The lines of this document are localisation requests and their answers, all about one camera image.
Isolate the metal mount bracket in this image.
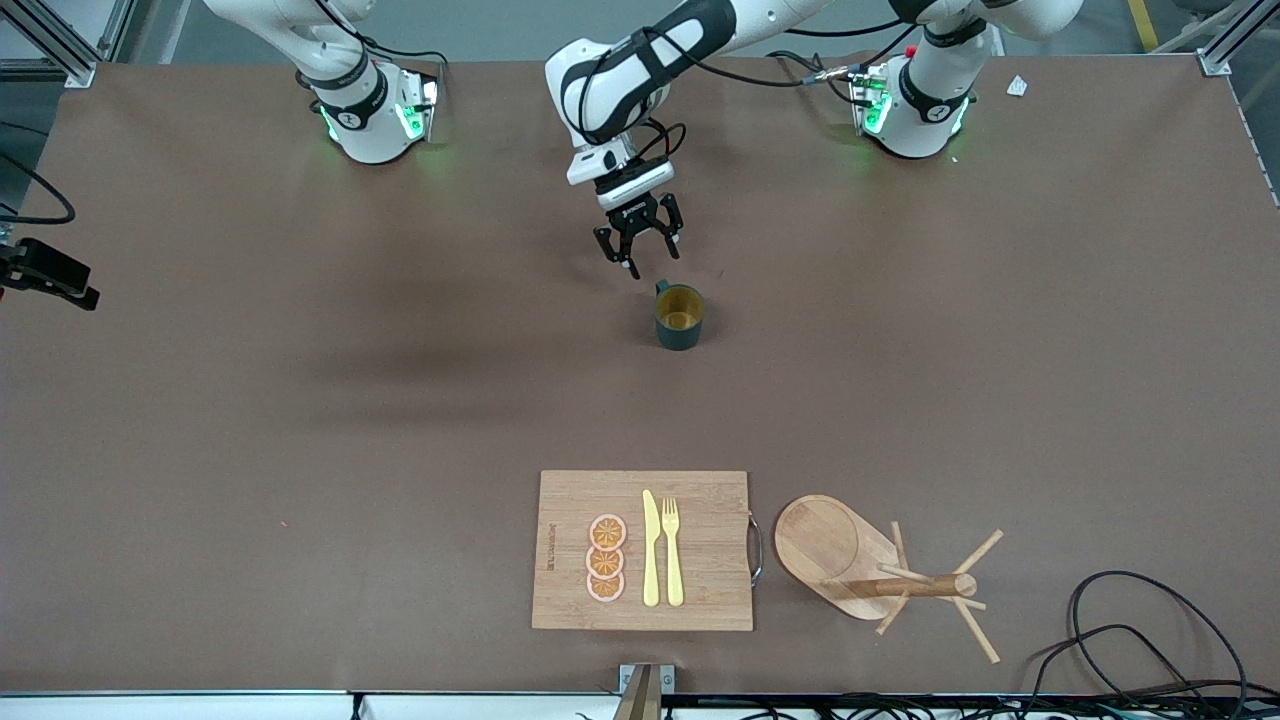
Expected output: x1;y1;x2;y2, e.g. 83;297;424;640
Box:
617;663;677;720

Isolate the dark green ribbed cup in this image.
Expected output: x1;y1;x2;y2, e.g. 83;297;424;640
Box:
654;279;707;352

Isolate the black arm base cable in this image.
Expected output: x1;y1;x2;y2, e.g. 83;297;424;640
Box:
767;49;863;107
350;33;449;67

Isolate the yellow plastic knife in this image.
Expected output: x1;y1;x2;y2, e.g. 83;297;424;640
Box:
642;489;662;608

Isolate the wooden cutting board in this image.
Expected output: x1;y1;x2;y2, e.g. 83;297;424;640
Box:
531;470;765;632

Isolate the wooden mug rack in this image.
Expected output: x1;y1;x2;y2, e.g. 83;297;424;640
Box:
773;494;1005;666

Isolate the black right arm base cable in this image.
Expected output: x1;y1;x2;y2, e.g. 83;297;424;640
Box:
350;33;449;67

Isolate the black looped cable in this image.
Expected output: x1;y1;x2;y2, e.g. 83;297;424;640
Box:
1068;571;1251;720
1020;625;1191;720

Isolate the black left arm base cable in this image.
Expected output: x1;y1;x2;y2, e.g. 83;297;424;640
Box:
767;49;863;107

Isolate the white table edge rail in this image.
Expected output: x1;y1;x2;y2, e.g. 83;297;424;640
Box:
0;690;1280;720

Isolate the aluminium frame profile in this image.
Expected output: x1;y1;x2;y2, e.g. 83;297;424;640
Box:
1195;0;1280;79
0;0;136;89

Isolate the brown table mat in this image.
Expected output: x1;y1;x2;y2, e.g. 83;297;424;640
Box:
0;52;1280;696

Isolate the yellow plastic fork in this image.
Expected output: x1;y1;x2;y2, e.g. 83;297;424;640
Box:
661;497;686;608

